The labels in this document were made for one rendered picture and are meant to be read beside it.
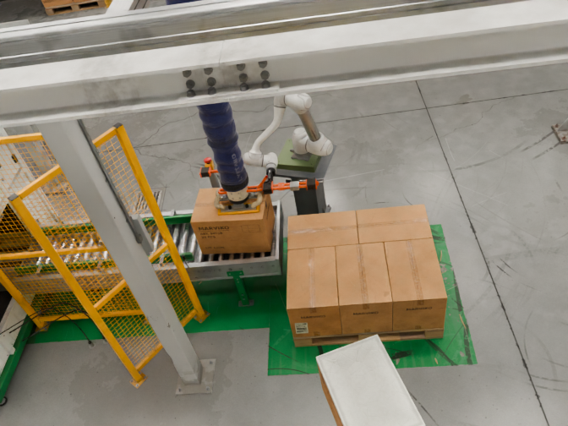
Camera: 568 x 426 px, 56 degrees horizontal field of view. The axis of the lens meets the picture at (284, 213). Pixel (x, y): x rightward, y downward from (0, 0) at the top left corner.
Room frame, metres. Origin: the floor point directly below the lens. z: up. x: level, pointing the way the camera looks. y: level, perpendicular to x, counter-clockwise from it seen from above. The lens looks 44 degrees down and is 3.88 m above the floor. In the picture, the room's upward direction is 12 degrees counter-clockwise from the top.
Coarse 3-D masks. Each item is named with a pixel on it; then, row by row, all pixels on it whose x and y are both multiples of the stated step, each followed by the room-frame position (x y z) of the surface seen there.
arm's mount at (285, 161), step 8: (288, 144) 4.07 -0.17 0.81; (288, 152) 3.94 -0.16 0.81; (280, 160) 3.86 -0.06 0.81; (288, 160) 3.83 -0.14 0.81; (296, 160) 3.81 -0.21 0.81; (312, 160) 3.75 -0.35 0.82; (280, 168) 3.80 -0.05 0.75; (288, 168) 3.76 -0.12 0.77; (296, 168) 3.73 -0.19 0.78; (304, 168) 3.69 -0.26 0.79; (312, 168) 3.66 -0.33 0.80
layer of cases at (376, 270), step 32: (288, 224) 3.28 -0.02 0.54; (320, 224) 3.20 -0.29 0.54; (352, 224) 3.13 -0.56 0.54; (384, 224) 3.05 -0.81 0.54; (416, 224) 2.98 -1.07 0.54; (288, 256) 2.91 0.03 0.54; (320, 256) 2.84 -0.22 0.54; (352, 256) 2.78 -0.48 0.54; (384, 256) 2.71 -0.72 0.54; (416, 256) 2.65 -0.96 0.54; (288, 288) 2.59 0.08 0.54; (320, 288) 2.52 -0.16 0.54; (352, 288) 2.46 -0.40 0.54; (384, 288) 2.40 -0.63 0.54; (416, 288) 2.35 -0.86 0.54; (320, 320) 2.36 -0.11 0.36; (352, 320) 2.32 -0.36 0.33; (384, 320) 2.28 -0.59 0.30; (416, 320) 2.24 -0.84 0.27
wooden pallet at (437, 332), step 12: (312, 336) 2.37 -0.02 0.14; (324, 336) 2.36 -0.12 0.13; (336, 336) 2.40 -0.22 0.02; (348, 336) 2.38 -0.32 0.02; (360, 336) 2.31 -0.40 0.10; (384, 336) 2.31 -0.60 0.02; (396, 336) 2.29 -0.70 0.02; (408, 336) 2.27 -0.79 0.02; (420, 336) 2.25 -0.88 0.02; (432, 336) 2.22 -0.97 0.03
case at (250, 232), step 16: (208, 192) 3.45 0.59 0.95; (208, 208) 3.25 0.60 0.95; (272, 208) 3.37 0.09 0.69; (192, 224) 3.13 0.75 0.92; (208, 224) 3.10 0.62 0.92; (224, 224) 3.07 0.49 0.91; (240, 224) 3.04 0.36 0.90; (256, 224) 3.01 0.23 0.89; (272, 224) 3.25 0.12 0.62; (208, 240) 3.11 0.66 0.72; (224, 240) 3.08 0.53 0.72; (240, 240) 3.05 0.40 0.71; (256, 240) 3.02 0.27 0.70
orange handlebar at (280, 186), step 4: (212, 172) 3.54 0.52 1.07; (276, 184) 3.21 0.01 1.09; (280, 184) 3.19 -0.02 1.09; (284, 184) 3.19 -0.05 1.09; (288, 184) 3.18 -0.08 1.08; (300, 184) 3.17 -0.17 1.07; (220, 188) 3.29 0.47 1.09; (256, 188) 3.21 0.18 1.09; (260, 188) 3.19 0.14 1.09; (276, 188) 3.16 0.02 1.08; (280, 188) 3.16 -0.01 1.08; (284, 188) 3.15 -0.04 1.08; (288, 188) 3.14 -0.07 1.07; (220, 192) 3.25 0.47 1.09; (224, 192) 3.24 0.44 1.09
